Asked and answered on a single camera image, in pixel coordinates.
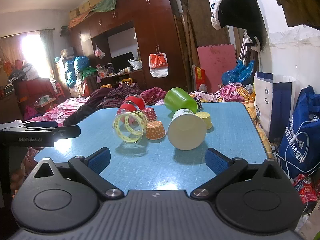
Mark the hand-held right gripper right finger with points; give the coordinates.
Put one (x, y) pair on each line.
(217, 161)

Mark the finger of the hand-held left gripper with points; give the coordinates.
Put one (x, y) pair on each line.
(68, 131)
(45, 124)

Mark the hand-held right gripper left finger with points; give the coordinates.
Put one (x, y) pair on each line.
(100, 159)

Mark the yellow polka dot paper cup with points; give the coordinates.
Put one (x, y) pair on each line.
(206, 120)

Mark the clear yellow-striped plastic cup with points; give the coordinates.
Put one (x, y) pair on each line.
(130, 127)

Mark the white paper cup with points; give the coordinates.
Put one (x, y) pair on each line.
(186, 130)

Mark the black polka dot paper cup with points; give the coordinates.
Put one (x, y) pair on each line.
(198, 103)

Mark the orange polka dot paper cup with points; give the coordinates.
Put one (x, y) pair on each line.
(155, 130)

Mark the red plastic cup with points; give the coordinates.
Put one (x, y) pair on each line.
(133, 103)

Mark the red polka dot paper cup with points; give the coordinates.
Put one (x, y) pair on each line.
(150, 113)

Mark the green plastic cup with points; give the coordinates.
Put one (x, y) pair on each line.
(180, 99)

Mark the pink plastic stool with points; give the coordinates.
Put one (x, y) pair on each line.
(60, 88)

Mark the dark plaid blanket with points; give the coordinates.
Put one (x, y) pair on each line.
(117, 93)

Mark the blue printed sack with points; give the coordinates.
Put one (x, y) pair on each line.
(75, 68)

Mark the window curtain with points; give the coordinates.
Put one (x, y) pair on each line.
(47, 52)

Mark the pink floral blanket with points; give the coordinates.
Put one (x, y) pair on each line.
(232, 91)

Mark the white paper shopping bag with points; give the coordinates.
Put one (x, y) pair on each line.
(265, 97)

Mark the pink plastic bag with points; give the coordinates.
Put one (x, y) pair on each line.
(99, 52)

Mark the red snack box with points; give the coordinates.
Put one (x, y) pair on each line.
(200, 77)

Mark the blue fabric tote bag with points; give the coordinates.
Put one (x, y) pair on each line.
(300, 135)

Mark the black television screen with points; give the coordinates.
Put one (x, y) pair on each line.
(122, 59)

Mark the blue plastic bag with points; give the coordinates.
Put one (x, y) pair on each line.
(237, 73)

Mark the red printed carton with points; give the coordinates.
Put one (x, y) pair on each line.
(306, 187)

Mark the pink foam mat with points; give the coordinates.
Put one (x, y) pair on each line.
(216, 65)

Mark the orange and white plastic bag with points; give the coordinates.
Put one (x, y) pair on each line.
(158, 65)

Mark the small cardboard box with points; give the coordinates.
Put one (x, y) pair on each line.
(83, 6)

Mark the dark wooden wardrobe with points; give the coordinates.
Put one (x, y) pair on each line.
(157, 30)

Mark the wooden boards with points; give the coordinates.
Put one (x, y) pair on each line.
(192, 17)

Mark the black hanging garment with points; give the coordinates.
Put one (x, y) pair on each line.
(242, 12)

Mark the brown hanging garment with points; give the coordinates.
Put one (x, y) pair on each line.
(297, 2)

